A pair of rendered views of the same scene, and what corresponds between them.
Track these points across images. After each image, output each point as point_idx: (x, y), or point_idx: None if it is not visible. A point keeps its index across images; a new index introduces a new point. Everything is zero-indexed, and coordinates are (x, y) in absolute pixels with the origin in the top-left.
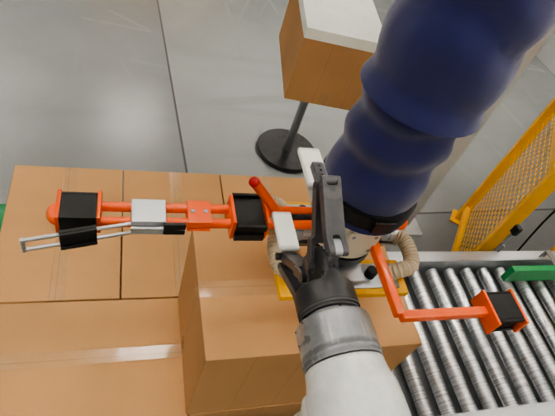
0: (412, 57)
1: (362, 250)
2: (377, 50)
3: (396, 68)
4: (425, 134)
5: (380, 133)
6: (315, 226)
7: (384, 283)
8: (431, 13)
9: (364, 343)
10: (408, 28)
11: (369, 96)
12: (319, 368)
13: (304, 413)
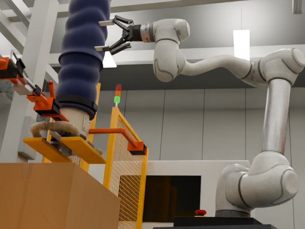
0: (87, 35)
1: (87, 131)
2: (69, 43)
3: (82, 40)
4: (96, 61)
5: (83, 63)
6: (121, 23)
7: (107, 129)
8: (87, 25)
9: None
10: (82, 29)
11: (76, 51)
12: (154, 22)
13: (160, 27)
